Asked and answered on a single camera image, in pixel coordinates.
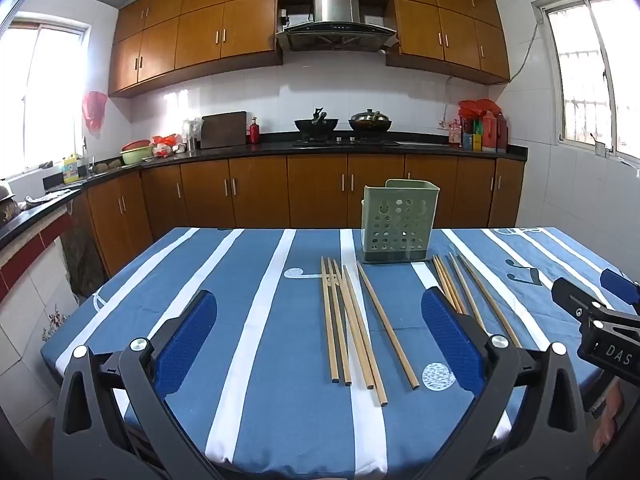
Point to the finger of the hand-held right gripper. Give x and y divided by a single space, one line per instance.
620 285
572 297

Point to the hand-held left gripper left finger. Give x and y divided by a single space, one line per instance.
185 340

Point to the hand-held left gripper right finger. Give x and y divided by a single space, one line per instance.
450 340

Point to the green perforated utensil holder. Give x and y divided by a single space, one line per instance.
397 220

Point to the person's right hand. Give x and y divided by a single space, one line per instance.
607 425

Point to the blue white striped tablecloth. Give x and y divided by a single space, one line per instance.
225 285

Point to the wooden lower kitchen cabinets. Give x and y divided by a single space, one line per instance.
260 190

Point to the wooden kitchen cabinets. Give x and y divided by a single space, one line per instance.
260 190
200 35

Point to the row of condiment bottles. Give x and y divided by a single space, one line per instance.
487 132

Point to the green plastic basin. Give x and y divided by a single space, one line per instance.
136 156

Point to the grey dishcloth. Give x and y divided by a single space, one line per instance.
45 199

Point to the red plastic basin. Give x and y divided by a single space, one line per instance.
135 144

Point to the yellow detergent bottle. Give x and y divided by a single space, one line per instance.
70 170

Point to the metal faucet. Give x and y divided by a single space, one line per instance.
85 160

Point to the clear plastic jar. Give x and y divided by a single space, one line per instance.
191 132

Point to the red bag over bottles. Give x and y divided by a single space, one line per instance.
477 107

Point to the black kitchen countertop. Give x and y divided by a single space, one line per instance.
280 149

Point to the dark wooden cutting board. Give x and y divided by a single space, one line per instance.
223 130

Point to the barred bright window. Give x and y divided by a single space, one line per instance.
585 70

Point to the red bottle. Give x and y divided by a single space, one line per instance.
254 132

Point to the black gas stove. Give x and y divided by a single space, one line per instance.
345 141

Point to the dark pot with lid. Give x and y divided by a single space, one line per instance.
370 121

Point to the hanging red plastic bag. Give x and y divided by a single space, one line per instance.
95 110

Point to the black wok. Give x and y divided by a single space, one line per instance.
315 127

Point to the plain bright window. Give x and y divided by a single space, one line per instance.
45 100

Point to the wooden upper kitchen cabinets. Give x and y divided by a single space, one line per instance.
200 35

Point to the steel range hood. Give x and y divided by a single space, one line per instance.
335 7

